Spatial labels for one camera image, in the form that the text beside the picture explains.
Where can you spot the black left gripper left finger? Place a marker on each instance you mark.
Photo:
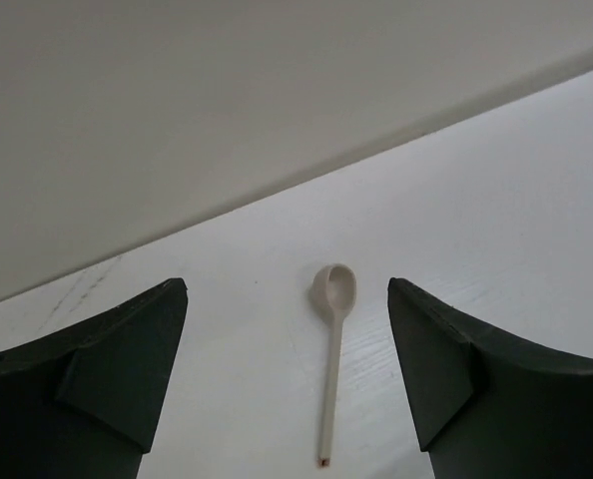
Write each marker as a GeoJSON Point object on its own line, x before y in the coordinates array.
{"type": "Point", "coordinates": [85, 401]}

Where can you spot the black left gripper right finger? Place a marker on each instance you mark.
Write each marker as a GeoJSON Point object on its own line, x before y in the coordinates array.
{"type": "Point", "coordinates": [486, 403]}

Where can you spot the beige plastic spoon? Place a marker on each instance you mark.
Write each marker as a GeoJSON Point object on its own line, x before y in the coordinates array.
{"type": "Point", "coordinates": [333, 294]}

